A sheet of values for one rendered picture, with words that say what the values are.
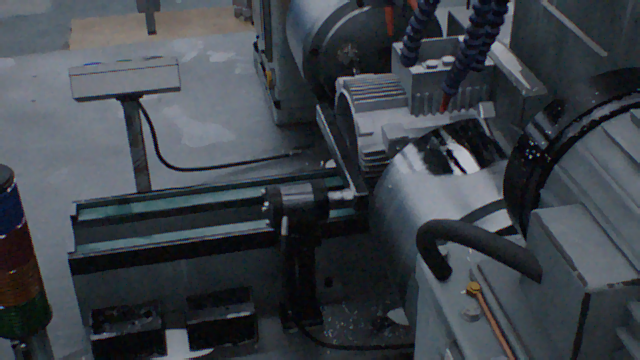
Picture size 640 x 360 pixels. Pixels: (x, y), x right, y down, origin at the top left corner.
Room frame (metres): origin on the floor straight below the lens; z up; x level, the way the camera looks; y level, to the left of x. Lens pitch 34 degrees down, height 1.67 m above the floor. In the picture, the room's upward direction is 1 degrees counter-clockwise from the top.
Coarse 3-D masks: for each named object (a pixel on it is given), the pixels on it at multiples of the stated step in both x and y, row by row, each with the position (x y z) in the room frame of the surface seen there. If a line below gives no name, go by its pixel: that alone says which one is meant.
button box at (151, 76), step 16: (112, 64) 1.20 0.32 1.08; (128, 64) 1.21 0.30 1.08; (144, 64) 1.21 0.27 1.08; (160, 64) 1.21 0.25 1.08; (176, 64) 1.22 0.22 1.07; (80, 80) 1.18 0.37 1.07; (96, 80) 1.19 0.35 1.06; (112, 80) 1.19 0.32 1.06; (128, 80) 1.19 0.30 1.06; (144, 80) 1.20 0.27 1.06; (160, 80) 1.20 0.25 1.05; (176, 80) 1.20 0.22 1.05; (80, 96) 1.17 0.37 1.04; (96, 96) 1.17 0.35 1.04; (112, 96) 1.20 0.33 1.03
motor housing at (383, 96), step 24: (336, 96) 1.14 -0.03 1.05; (360, 96) 1.04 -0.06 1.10; (384, 96) 1.05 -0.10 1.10; (408, 96) 1.04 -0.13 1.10; (336, 120) 1.14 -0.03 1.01; (384, 120) 1.02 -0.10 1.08; (408, 120) 1.03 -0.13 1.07; (432, 120) 1.03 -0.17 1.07; (360, 144) 1.00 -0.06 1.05; (360, 168) 0.99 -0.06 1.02; (384, 168) 0.98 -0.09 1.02
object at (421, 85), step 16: (400, 48) 1.11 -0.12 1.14; (432, 48) 1.14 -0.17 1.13; (448, 48) 1.14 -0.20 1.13; (400, 64) 1.09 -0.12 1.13; (416, 64) 1.12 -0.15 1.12; (432, 64) 1.08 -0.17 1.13; (448, 64) 1.08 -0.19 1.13; (416, 80) 1.03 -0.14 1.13; (432, 80) 1.04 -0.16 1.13; (464, 80) 1.05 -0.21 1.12; (480, 80) 1.05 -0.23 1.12; (416, 96) 1.03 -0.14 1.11; (432, 96) 1.04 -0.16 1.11; (464, 96) 1.05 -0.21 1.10; (480, 96) 1.05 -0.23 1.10; (416, 112) 1.03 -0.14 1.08; (432, 112) 1.03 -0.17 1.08; (448, 112) 1.04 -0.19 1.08
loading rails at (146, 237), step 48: (144, 192) 1.07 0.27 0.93; (192, 192) 1.08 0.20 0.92; (240, 192) 1.08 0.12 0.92; (96, 240) 1.02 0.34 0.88; (144, 240) 0.96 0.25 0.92; (192, 240) 0.95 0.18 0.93; (240, 240) 0.96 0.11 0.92; (336, 240) 0.99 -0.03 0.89; (96, 288) 0.92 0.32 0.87; (144, 288) 0.93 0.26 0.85; (192, 288) 0.94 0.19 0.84; (336, 288) 0.96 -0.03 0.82
